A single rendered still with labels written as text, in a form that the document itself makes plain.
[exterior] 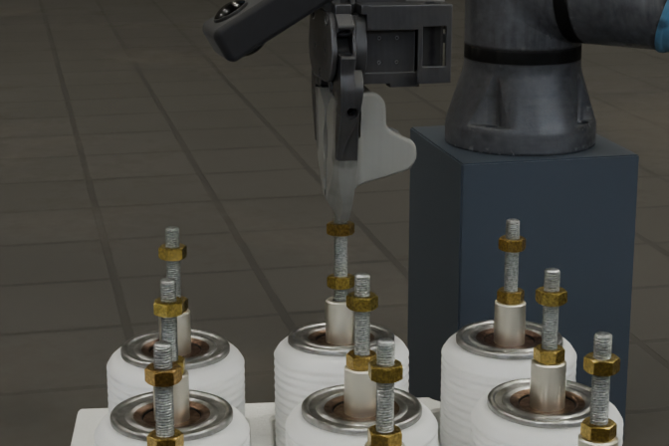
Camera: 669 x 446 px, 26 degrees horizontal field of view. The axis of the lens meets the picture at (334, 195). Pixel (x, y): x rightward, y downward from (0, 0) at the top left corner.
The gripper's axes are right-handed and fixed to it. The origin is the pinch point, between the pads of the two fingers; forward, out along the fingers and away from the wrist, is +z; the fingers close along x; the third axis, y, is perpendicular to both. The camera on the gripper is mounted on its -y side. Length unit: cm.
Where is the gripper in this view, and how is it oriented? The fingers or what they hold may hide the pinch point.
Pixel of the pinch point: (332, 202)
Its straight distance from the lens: 99.3
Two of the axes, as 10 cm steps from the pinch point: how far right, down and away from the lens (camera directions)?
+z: -0.1, 9.7, 2.3
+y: 9.7, -0.5, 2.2
